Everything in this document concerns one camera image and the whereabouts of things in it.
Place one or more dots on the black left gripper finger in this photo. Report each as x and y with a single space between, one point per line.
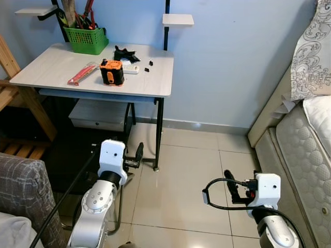
139 151

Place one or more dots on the grey desk drawer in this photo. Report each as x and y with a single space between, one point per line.
95 116

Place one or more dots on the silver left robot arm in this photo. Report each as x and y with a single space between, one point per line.
95 206

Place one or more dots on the grey plaid sofa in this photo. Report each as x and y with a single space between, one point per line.
20 186

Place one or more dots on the beige bed frame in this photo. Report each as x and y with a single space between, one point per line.
266 119

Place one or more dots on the white paper tag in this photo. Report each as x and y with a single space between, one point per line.
283 107

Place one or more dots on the grey quilted mattress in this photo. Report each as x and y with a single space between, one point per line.
305 170

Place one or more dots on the small white shelf board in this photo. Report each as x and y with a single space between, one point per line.
33 10
178 19

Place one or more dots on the white remote control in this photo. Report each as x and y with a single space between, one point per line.
132 68

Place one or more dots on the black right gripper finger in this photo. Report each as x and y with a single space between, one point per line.
232 186

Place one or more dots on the green plastic basket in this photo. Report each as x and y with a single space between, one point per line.
85 41

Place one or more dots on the black metal shelf post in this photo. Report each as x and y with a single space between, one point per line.
58 15
167 36

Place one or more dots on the long red flat pack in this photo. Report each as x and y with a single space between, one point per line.
81 74

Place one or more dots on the white wood desk black legs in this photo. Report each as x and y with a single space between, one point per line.
51 70

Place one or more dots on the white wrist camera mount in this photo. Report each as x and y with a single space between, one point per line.
111 155
266 188

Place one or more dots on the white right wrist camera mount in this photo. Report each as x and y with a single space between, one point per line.
266 188

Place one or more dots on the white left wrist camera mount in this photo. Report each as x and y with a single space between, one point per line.
111 155

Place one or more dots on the pale grey cloth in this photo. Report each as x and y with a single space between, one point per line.
13 232

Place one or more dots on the brown wooden rack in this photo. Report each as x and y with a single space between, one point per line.
36 111

